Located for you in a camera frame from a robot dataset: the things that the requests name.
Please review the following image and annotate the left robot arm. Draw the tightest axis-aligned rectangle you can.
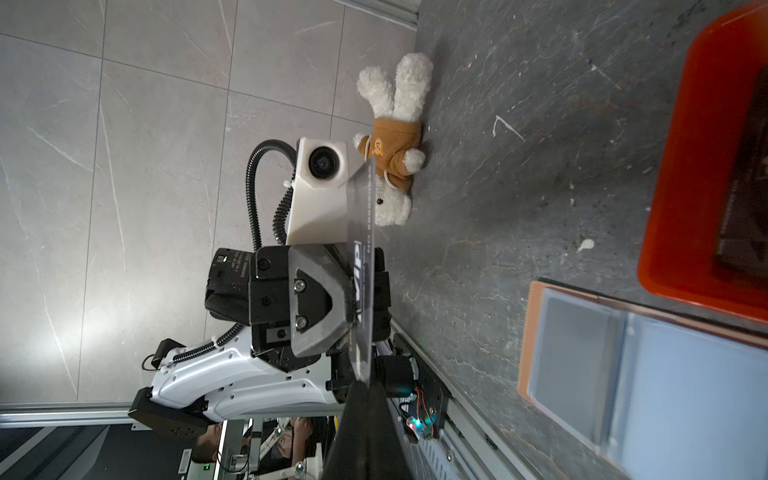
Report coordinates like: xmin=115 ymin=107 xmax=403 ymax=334
xmin=129 ymin=246 xmax=356 ymax=437

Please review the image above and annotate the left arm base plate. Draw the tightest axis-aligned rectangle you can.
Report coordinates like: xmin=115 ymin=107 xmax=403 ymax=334
xmin=393 ymin=333 xmax=451 ymax=440

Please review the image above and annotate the red plastic tray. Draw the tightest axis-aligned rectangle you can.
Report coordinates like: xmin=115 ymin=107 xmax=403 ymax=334
xmin=637 ymin=1 xmax=767 ymax=324

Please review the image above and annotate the tan leather card holder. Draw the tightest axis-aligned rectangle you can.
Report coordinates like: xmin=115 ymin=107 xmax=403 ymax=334
xmin=518 ymin=281 xmax=767 ymax=479

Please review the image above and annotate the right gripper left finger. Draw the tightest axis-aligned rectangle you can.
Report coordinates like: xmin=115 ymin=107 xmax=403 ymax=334
xmin=321 ymin=382 xmax=371 ymax=480

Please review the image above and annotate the aluminium rail frame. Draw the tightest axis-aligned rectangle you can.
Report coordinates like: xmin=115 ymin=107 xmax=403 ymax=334
xmin=392 ymin=323 xmax=542 ymax=479

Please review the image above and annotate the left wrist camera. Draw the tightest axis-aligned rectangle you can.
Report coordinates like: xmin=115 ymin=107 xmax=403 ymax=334
xmin=286 ymin=137 xmax=350 ymax=245

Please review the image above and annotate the white teddy bear brown shirt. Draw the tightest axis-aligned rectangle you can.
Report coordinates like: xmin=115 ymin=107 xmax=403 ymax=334
xmin=353 ymin=53 xmax=433 ymax=227

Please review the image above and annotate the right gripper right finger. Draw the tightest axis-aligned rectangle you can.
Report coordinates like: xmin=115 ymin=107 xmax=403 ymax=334
xmin=370 ymin=383 xmax=413 ymax=480

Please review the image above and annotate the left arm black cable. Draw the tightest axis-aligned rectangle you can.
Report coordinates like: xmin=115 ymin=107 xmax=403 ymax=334
xmin=170 ymin=139 xmax=299 ymax=364

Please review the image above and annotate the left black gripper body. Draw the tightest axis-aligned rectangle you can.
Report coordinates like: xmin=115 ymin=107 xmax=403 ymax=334
xmin=205 ymin=246 xmax=392 ymax=372

